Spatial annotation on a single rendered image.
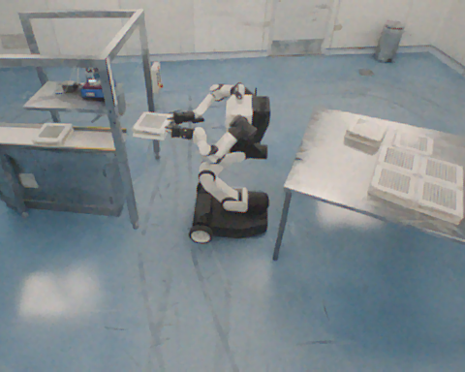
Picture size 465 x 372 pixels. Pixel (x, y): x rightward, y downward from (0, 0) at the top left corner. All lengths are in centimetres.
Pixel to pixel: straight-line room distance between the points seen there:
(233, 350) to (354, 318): 89
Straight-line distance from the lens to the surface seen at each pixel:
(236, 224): 296
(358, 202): 238
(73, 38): 627
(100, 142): 280
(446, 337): 313
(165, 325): 272
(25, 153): 304
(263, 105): 237
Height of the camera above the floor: 248
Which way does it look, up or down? 37 degrees down
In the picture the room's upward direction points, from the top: 3 degrees counter-clockwise
